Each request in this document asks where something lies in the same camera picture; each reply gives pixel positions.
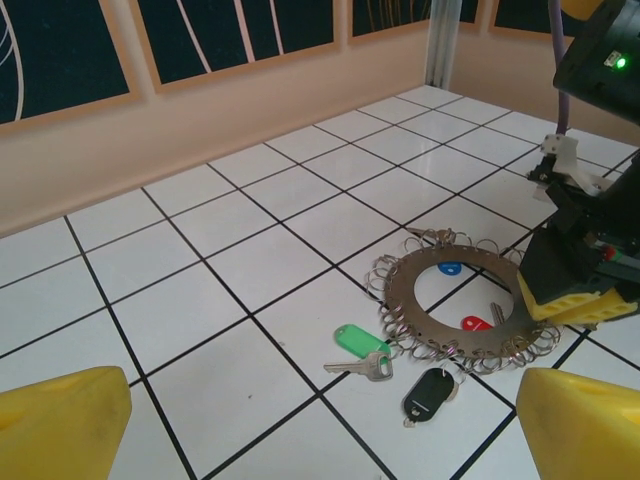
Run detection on dark panel orange circle leaves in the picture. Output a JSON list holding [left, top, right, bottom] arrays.
[[0, 0, 147, 126]]

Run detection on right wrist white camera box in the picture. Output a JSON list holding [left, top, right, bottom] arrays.
[[527, 133, 614, 202]]

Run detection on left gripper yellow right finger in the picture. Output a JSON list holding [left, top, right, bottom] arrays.
[[516, 367, 640, 480]]

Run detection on red key tag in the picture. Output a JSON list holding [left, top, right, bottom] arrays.
[[459, 314, 494, 332]]

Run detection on green key tag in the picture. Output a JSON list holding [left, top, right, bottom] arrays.
[[333, 324, 392, 359]]

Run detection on black key tag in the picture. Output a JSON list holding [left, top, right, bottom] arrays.
[[401, 368, 454, 424]]

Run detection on aluminium corner post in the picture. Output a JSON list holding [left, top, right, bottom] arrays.
[[426, 0, 469, 90]]

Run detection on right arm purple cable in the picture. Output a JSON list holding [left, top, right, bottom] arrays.
[[548, 0, 573, 137]]

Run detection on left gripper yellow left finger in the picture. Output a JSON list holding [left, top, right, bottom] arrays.
[[0, 366, 133, 480]]

